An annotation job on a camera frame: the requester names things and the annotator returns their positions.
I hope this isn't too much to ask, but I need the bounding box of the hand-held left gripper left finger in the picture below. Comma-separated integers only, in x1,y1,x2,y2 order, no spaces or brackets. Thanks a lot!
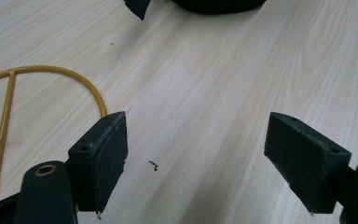
67,111,129,217

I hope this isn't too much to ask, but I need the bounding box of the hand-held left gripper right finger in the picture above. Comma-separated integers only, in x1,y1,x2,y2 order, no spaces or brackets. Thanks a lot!
263,111,352,215

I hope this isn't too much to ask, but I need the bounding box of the black cloth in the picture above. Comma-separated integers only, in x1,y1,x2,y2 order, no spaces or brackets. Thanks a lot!
123,0,268,21

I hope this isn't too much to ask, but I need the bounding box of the yellow metal wire rack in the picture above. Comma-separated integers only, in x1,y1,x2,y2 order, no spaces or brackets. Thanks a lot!
0,64,108,208

